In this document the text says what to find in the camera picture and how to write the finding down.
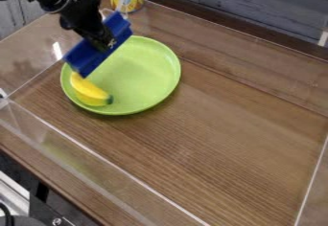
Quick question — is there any green plastic plate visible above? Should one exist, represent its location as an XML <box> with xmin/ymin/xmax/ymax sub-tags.
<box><xmin>60</xmin><ymin>35</ymin><xmax>182</xmax><ymax>116</ymax></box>

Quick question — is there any black cable at corner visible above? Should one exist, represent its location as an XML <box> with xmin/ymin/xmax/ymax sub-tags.
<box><xmin>0</xmin><ymin>200</ymin><xmax>16</xmax><ymax>226</ymax></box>

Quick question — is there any blue cross-shaped block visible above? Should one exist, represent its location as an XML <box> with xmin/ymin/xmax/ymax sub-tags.
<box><xmin>63</xmin><ymin>11</ymin><xmax>134</xmax><ymax>78</ymax></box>

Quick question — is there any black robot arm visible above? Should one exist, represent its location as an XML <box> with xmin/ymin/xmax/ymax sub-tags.
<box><xmin>27</xmin><ymin>0</ymin><xmax>117</xmax><ymax>52</ymax></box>

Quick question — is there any yellow toy banana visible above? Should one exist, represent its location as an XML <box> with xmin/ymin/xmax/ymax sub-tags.
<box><xmin>70</xmin><ymin>72</ymin><xmax>114</xmax><ymax>106</ymax></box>

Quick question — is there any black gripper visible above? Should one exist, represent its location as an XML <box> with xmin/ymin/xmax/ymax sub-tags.
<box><xmin>43</xmin><ymin>0</ymin><xmax>117</xmax><ymax>52</ymax></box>

